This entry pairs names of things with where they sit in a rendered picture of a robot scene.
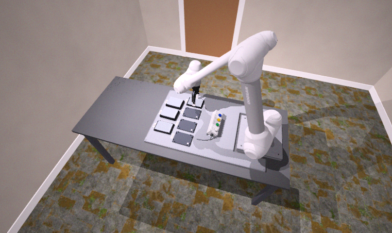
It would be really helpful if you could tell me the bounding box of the white button panel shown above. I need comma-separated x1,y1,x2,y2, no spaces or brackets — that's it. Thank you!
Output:
197,110,223,141

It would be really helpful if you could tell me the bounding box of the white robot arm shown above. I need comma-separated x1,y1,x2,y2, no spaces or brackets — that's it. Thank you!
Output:
174,31,282,160

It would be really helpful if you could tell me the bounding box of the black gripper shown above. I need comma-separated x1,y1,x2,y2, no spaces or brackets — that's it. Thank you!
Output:
192,86,200,106

